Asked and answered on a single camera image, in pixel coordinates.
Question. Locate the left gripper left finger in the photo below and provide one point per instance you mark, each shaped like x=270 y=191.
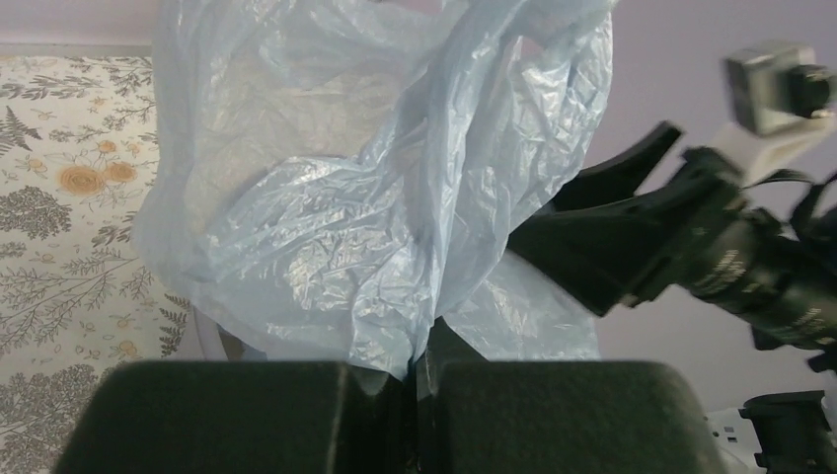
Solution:
x=239 y=417

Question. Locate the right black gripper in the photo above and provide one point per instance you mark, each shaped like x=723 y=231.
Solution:
x=606 y=245

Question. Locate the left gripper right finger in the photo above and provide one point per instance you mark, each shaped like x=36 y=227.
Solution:
x=574 y=416

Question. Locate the light blue plastic trash bag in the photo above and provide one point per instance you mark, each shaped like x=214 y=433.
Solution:
x=335 y=176

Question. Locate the grey plastic trash bin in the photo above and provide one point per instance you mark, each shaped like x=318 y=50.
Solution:
x=215 y=342

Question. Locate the floral patterned table mat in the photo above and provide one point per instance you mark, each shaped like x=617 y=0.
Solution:
x=79 y=153

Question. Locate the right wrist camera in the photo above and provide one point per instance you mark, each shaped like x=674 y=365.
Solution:
x=781 y=102

